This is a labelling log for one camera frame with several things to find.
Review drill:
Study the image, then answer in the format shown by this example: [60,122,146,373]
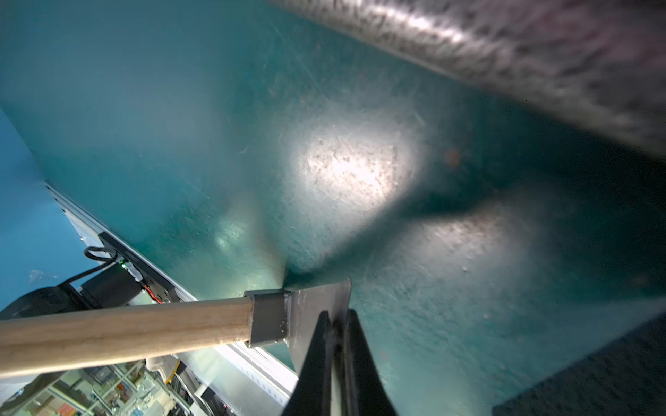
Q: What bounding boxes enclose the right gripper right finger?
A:
[341,310,397,416]

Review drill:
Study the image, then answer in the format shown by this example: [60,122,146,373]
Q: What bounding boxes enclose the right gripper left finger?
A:
[282,311,338,416]

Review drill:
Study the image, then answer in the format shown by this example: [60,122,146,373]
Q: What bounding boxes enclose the wooden handle hoe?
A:
[1,280,351,378]

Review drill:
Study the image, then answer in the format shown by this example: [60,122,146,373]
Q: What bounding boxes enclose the aluminium front rail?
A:
[38,184,298,414]

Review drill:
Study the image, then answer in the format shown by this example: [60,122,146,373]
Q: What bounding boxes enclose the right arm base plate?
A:
[98,232,180,303]

